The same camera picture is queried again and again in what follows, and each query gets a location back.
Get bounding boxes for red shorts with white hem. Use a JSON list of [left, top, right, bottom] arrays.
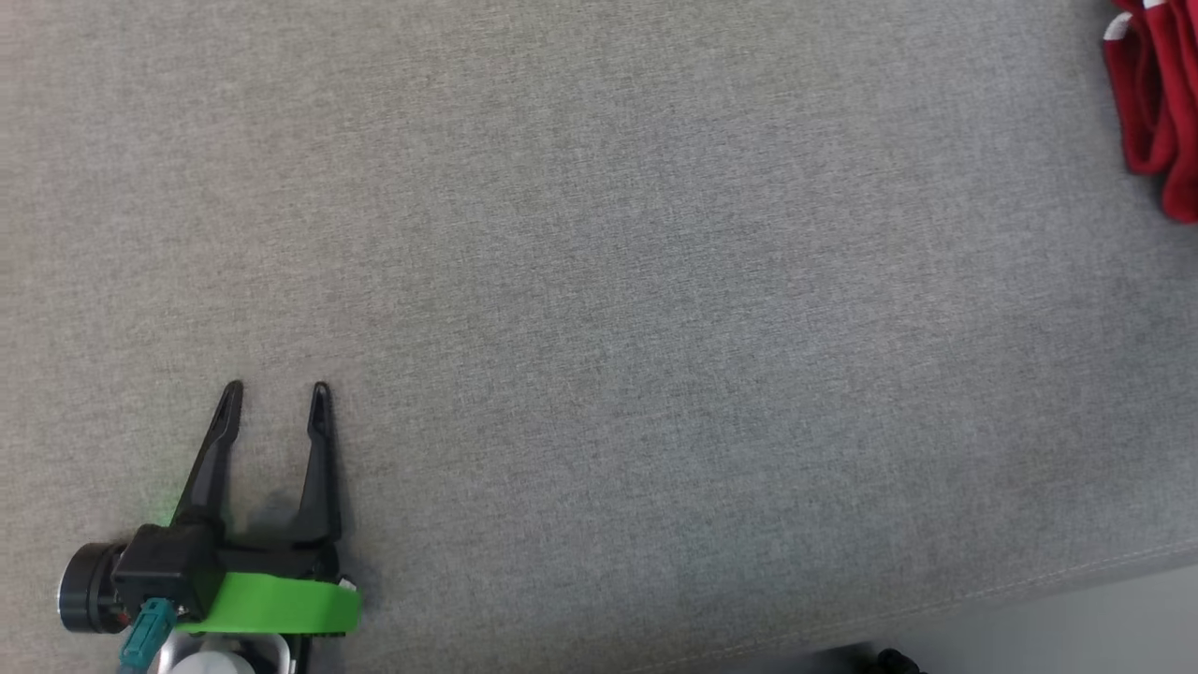
[[1102, 0, 1198, 225]]

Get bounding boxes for teal left cable connector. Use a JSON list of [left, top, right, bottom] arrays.
[[118, 598, 178, 673]]

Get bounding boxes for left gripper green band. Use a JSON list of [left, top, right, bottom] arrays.
[[58, 380, 363, 638]]

